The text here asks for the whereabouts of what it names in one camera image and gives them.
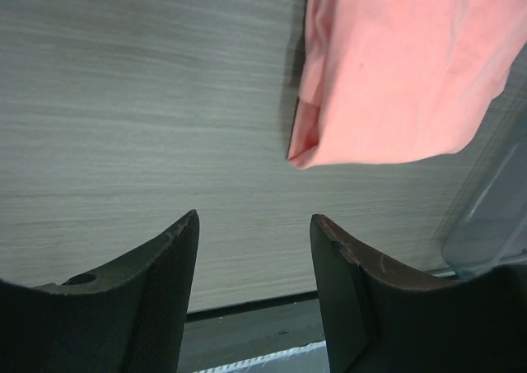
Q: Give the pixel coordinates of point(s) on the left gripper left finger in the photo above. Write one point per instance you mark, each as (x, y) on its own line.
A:
(126, 315)

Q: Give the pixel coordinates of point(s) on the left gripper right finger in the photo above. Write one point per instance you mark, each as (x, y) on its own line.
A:
(381, 315)

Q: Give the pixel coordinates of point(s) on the salmon pink t-shirt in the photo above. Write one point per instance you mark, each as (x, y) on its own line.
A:
(397, 81)

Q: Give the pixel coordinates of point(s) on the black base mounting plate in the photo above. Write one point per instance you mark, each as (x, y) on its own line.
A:
(237, 332)

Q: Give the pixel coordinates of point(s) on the clear plastic bin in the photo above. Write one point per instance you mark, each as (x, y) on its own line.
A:
(490, 231)

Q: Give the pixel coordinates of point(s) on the white slotted cable duct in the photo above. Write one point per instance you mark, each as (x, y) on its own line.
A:
(311, 358)

